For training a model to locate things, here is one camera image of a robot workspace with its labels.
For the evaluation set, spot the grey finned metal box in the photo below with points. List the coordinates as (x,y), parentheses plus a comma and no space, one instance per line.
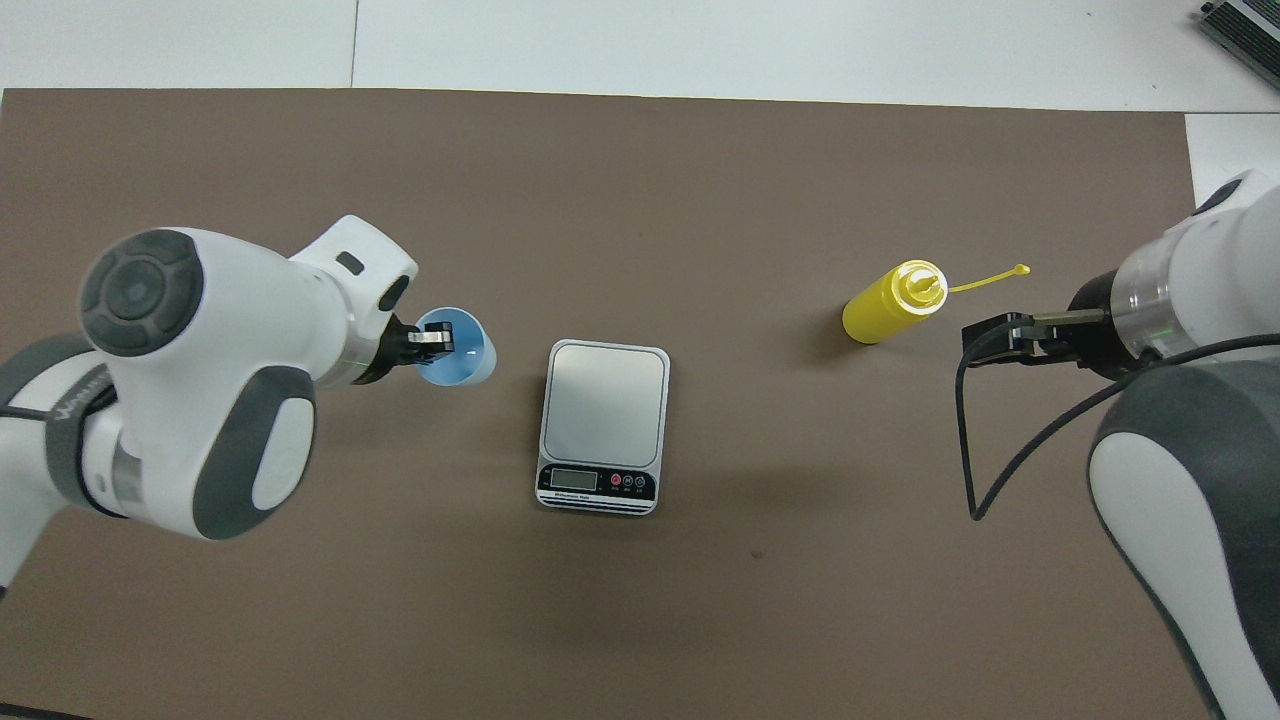
(1245,35)

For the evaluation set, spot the light blue plastic cup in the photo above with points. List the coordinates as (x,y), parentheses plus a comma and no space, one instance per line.
(470,362)

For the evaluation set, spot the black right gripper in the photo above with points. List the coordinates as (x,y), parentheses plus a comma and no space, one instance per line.
(1095,340)

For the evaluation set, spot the silver digital kitchen scale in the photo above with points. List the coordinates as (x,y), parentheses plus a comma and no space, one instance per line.
(603,410)

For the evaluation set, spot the yellow squeeze seasoning bottle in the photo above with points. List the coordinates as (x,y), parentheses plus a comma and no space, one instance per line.
(880,310)

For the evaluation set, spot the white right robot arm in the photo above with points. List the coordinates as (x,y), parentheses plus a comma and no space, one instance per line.
(1200,280)

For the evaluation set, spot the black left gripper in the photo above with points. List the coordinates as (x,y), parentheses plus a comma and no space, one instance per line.
(398,350)

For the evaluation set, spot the brown table mat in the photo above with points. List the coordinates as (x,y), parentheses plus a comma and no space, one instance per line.
(700,620)

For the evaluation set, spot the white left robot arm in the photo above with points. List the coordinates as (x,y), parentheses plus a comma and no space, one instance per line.
(190,400)

